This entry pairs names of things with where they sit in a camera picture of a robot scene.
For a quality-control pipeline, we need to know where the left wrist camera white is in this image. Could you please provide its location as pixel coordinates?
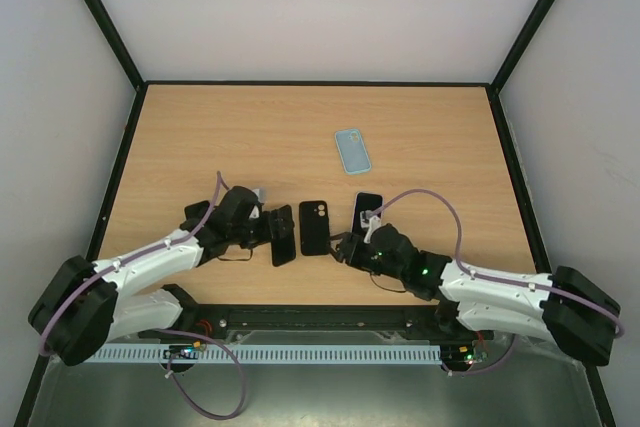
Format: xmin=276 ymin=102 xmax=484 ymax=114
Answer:
xmin=249 ymin=188 xmax=266 ymax=219

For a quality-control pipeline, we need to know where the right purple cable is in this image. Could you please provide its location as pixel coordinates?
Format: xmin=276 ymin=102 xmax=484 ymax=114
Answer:
xmin=372 ymin=189 xmax=626 ymax=377

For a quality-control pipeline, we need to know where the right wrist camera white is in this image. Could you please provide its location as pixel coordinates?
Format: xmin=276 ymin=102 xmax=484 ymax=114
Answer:
xmin=360 ymin=210 xmax=382 ymax=244

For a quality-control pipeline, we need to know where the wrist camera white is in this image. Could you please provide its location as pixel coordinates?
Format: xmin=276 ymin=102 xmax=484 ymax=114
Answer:
xmin=249 ymin=188 xmax=266 ymax=219
xmin=360 ymin=210 xmax=382 ymax=244

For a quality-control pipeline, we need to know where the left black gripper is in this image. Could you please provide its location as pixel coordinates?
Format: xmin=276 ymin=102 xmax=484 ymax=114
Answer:
xmin=229 ymin=210 xmax=294 ymax=249

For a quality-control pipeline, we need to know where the light blue slotted cable duct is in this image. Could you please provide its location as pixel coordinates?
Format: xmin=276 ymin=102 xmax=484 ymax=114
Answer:
xmin=88 ymin=343 xmax=441 ymax=365

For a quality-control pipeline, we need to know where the black phone camera side up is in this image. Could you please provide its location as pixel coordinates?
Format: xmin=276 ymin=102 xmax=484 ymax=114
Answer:
xmin=351 ymin=191 xmax=385 ymax=236

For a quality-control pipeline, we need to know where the black front rail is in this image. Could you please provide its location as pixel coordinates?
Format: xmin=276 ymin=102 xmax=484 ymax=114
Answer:
xmin=54 ymin=302 xmax=584 ymax=343

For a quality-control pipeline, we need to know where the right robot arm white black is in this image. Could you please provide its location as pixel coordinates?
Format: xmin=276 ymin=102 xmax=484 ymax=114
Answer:
xmin=330 ymin=224 xmax=620 ymax=366

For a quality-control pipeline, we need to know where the small black phone left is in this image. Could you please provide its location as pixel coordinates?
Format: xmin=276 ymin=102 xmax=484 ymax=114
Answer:
xmin=181 ymin=200 xmax=210 ymax=231

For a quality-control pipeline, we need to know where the black phone case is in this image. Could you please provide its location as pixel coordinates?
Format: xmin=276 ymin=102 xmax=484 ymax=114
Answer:
xmin=299 ymin=200 xmax=330 ymax=256

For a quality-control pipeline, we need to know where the black enclosure frame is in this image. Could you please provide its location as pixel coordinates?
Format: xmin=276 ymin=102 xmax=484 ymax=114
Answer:
xmin=9 ymin=0 xmax=616 ymax=427

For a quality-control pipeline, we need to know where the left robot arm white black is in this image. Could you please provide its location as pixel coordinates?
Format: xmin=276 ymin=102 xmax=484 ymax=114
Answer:
xmin=28 ymin=186 xmax=295 ymax=366

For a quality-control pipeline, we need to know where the light blue phone case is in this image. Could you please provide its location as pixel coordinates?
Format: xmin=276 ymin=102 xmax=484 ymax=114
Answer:
xmin=334 ymin=129 xmax=372 ymax=175

